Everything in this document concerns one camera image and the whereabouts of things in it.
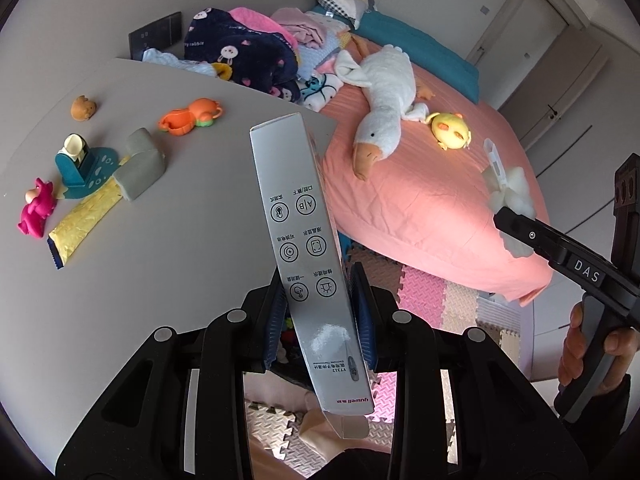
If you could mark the black lined trash bin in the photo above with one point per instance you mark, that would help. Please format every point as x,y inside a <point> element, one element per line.
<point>287,347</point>

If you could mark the pink bed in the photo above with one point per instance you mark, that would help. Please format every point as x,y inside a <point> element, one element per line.
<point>425,200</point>

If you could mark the light blue baby cloth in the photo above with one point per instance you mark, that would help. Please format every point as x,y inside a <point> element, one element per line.
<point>175,62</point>

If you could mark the person's leg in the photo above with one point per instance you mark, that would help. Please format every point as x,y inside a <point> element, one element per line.
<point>325,427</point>

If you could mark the white cartoon print blanket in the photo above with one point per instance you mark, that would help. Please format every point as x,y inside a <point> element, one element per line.
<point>320,91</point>

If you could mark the brown squishy toy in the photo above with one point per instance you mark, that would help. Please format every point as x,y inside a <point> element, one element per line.
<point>82,108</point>

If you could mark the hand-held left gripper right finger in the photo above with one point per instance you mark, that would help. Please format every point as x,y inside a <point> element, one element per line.
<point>364,330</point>

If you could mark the pale pink folded cloth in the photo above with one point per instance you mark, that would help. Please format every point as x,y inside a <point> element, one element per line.
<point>305,27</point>

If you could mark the yellow snack wrapper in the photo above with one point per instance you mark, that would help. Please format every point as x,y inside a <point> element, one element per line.
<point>82,222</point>

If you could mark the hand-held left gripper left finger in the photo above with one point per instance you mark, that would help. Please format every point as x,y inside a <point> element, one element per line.
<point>276,325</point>

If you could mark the pink rubber toy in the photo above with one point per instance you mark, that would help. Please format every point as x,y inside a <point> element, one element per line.
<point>36,207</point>

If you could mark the orange plastic toy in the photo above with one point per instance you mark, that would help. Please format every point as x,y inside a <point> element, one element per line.
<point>192,116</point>

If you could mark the foam puzzle floor mat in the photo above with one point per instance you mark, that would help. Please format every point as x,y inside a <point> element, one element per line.
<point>435,305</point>

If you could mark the grey foam block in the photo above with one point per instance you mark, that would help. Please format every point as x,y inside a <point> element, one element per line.
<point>142,170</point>

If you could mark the checkered patchwork pillow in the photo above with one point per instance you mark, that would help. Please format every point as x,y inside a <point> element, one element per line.
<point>345,0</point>

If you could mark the white goose plush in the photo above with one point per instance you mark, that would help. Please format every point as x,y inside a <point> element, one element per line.
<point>385,105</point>

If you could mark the long white cardboard box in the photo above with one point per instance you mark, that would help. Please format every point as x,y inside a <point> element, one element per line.
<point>300,240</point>

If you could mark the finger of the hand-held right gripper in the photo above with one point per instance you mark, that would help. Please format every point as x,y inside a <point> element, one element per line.
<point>525,232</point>

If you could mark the yellow chick plush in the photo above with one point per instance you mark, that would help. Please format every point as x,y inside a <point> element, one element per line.
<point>452,130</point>

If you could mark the pink fleece blanket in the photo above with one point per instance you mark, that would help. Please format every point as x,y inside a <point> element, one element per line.
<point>255,20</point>

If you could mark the black wall panel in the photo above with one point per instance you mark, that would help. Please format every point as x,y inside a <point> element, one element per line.
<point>155,35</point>

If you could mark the white wardrobe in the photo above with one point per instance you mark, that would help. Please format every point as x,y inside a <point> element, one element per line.
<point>565,90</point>

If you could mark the white room door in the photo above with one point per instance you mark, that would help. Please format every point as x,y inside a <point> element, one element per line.
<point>525,25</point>

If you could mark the teal bolster cushion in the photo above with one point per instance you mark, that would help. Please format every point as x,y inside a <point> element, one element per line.
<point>420,55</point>

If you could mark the person's right hand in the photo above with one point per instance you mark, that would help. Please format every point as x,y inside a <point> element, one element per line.
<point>570,345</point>

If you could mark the white wavy sponge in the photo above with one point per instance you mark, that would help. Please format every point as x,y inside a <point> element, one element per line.
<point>515,190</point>

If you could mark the navy rabbit print blanket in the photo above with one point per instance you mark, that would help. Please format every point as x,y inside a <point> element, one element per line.
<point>240,55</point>

